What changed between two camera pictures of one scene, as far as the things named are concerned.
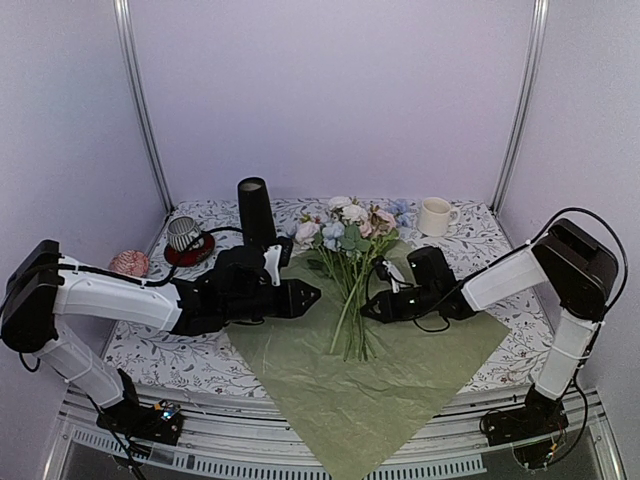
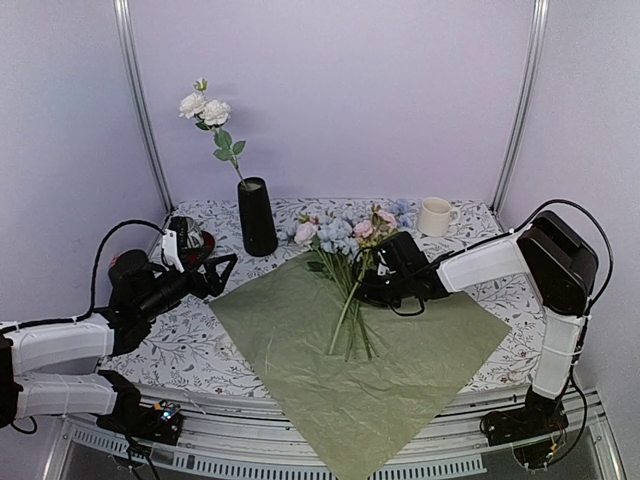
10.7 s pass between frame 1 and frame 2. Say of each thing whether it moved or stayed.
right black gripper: moved
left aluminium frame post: stayed
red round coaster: stayed
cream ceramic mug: stayed
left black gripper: moved
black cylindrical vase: stayed
